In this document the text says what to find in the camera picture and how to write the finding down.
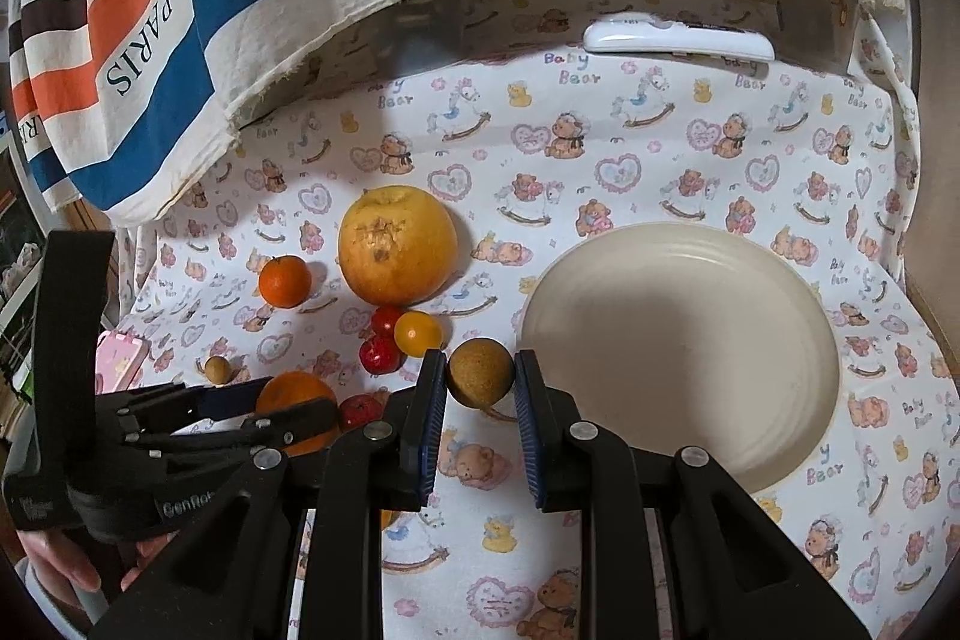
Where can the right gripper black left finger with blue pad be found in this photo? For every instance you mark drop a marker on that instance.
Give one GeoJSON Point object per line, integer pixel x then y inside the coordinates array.
{"type": "Point", "coordinates": [291, 547]}

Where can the beige round plate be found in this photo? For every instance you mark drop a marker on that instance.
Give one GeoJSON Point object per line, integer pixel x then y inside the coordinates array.
{"type": "Point", "coordinates": [672, 335]}

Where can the yellow cherry tomato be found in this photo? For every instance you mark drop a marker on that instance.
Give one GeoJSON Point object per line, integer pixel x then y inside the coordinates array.
{"type": "Point", "coordinates": [416, 333]}

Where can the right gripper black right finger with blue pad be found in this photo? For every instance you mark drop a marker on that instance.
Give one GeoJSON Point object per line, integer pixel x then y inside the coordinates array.
{"type": "Point", "coordinates": [668, 542]}

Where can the small brown longan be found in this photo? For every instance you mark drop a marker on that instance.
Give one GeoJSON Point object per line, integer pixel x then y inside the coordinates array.
{"type": "Point", "coordinates": [217, 370]}

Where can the red cherry tomato front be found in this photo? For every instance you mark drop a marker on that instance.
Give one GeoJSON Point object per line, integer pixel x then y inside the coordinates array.
{"type": "Point", "coordinates": [379, 355]}

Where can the person's left hand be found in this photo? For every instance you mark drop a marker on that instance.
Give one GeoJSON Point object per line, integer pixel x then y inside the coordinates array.
{"type": "Point", "coordinates": [63, 568]}

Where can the small back mandarin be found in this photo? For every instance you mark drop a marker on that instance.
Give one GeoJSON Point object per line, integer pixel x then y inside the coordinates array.
{"type": "Point", "coordinates": [285, 282]}

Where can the white remote control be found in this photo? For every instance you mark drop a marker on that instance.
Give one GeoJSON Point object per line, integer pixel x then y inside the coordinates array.
{"type": "Point", "coordinates": [636, 32]}

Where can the baby bear print sheet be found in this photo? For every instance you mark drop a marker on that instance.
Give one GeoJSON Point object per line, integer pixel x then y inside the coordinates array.
{"type": "Point", "coordinates": [693, 211]}

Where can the orange mandarin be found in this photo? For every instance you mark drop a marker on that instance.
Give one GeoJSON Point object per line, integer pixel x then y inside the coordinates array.
{"type": "Point", "coordinates": [289, 389]}

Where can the red cherry tomato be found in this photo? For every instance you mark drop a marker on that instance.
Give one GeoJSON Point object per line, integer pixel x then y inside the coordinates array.
{"type": "Point", "coordinates": [379, 355]}
{"type": "Point", "coordinates": [385, 318]}

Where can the brown round kiwi fruit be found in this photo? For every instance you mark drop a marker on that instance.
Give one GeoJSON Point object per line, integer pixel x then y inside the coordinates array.
{"type": "Point", "coordinates": [480, 372]}

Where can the wooden shelf unit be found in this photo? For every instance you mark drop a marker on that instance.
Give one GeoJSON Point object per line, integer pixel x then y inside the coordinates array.
{"type": "Point", "coordinates": [932, 242]}

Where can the large yellow grapefruit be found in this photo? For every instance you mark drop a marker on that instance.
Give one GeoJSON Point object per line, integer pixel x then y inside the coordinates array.
{"type": "Point", "coordinates": [397, 245]}

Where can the red apple-like fruit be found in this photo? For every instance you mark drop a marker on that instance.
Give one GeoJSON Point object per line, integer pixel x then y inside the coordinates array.
{"type": "Point", "coordinates": [357, 411]}

